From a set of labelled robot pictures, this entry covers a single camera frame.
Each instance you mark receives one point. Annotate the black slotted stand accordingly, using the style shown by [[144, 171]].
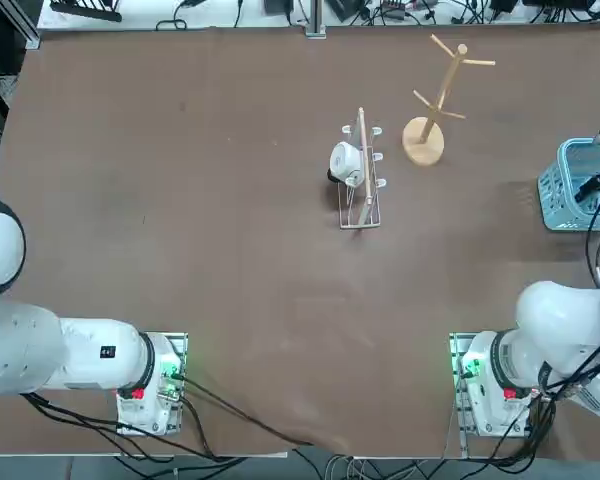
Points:
[[80, 9]]

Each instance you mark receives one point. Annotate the aluminium corner profile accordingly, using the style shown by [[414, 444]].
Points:
[[27, 35]]

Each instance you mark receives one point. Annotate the black power adapter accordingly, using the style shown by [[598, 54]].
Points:
[[278, 6], [347, 9]]

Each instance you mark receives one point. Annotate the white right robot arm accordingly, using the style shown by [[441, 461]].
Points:
[[560, 320]]

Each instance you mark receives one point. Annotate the white mug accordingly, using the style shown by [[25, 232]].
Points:
[[344, 159]]

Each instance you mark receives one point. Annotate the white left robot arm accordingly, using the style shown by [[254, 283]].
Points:
[[80, 360]]

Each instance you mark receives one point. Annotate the aluminium frame post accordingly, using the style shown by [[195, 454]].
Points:
[[315, 25]]

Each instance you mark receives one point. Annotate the light blue plastic basket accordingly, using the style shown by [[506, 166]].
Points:
[[555, 200]]

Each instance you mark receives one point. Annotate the wooden cup tree rack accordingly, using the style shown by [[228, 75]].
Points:
[[422, 145]]

